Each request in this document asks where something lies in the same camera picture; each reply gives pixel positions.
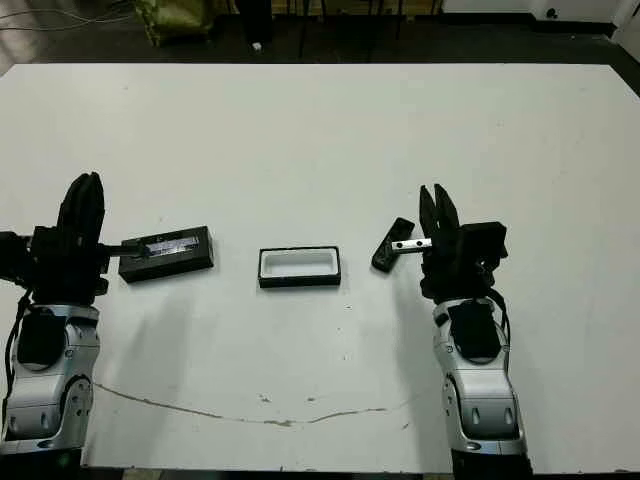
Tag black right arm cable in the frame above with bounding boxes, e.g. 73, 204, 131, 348
487, 287, 512, 354

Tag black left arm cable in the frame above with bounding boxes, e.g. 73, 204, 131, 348
2, 294, 32, 426

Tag white floor cables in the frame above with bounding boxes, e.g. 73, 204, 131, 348
0, 4, 136, 32

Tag white appliance with black knob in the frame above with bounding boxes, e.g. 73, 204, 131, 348
529, 0, 624, 24

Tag black box lid silver print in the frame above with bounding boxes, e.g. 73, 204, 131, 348
118, 225, 217, 284

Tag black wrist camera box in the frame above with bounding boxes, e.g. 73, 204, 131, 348
0, 230, 36, 289
459, 220, 509, 261

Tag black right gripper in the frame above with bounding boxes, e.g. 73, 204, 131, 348
392, 183, 501, 304

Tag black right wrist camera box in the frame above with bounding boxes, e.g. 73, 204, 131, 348
459, 220, 509, 261

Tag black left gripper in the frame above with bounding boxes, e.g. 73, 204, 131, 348
27, 172, 146, 304

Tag small black camera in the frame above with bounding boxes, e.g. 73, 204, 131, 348
370, 217, 416, 273

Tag black box base white lining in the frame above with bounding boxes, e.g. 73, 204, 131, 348
258, 245, 343, 290

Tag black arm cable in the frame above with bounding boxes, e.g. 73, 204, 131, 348
2, 294, 32, 426
487, 287, 512, 354

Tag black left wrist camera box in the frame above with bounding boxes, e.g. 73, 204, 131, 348
0, 230, 36, 289

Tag wide black post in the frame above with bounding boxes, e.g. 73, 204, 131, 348
238, 0, 275, 46

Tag yellow-green bag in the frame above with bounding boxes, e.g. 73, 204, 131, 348
134, 0, 216, 49

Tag white cabinet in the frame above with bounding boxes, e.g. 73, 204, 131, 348
612, 0, 640, 56

